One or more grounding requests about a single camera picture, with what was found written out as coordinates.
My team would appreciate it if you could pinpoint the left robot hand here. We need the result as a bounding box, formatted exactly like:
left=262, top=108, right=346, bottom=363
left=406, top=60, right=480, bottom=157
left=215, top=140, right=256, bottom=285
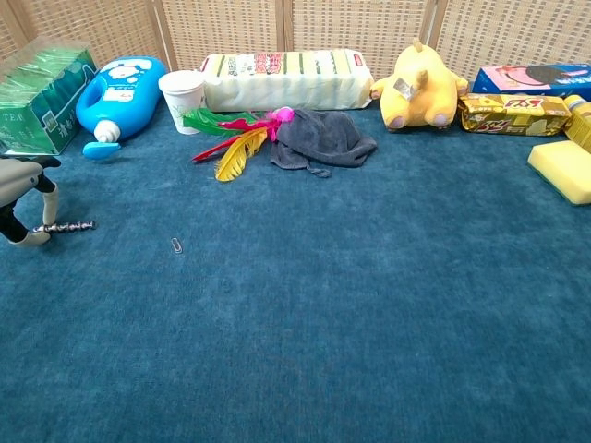
left=0, top=155, right=62, bottom=248

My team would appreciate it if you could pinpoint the green tea bag box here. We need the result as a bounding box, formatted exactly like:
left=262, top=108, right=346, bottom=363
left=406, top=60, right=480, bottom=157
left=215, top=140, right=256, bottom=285
left=0, top=38, right=99, bottom=156

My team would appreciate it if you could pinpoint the blue pump detergent bottle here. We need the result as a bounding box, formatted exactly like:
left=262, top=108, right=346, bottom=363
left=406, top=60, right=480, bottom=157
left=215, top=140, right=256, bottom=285
left=74, top=55, right=169, bottom=162

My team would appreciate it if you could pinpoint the white paper cup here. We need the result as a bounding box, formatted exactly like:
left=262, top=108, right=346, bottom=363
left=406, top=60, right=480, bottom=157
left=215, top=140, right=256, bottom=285
left=157, top=69, right=207, bottom=137

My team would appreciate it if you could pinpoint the colourful feather shuttlecock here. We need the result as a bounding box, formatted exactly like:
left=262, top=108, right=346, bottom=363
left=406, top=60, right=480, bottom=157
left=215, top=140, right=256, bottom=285
left=182, top=105, right=297, bottom=184

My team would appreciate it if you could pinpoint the rattan folding screen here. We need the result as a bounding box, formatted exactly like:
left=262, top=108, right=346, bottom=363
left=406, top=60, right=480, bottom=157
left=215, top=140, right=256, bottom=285
left=0, top=0, right=591, bottom=82

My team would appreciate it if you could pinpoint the packaged sponge multipack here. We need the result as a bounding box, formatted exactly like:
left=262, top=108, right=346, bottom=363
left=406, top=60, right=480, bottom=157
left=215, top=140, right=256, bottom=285
left=199, top=49, right=376, bottom=114

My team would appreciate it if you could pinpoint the blue carpet table mat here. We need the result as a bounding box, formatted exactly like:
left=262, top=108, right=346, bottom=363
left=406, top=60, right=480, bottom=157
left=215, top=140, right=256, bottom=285
left=0, top=97, right=591, bottom=443

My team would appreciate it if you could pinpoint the dark grey cloth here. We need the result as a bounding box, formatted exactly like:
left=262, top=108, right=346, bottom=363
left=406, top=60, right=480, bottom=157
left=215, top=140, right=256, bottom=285
left=269, top=108, right=379, bottom=179

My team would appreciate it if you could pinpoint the yellow plush toy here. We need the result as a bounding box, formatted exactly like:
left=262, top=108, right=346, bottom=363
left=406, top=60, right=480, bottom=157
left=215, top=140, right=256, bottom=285
left=369, top=37, right=470, bottom=129

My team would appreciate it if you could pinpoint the yellow snack pack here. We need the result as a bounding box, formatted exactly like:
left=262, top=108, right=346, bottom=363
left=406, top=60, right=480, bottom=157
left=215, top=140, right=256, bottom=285
left=457, top=92, right=574, bottom=138

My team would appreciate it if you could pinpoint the blue cookie box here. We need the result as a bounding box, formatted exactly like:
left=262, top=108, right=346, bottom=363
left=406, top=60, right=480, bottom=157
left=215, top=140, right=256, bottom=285
left=471, top=63, right=591, bottom=102

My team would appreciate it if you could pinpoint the yellow sponge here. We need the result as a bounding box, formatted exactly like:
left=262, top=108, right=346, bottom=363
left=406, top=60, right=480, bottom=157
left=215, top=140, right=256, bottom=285
left=526, top=139, right=591, bottom=206

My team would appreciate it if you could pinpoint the yellow-label tea bottle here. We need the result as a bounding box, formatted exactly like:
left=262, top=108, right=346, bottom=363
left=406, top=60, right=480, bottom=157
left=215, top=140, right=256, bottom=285
left=563, top=93, right=591, bottom=154

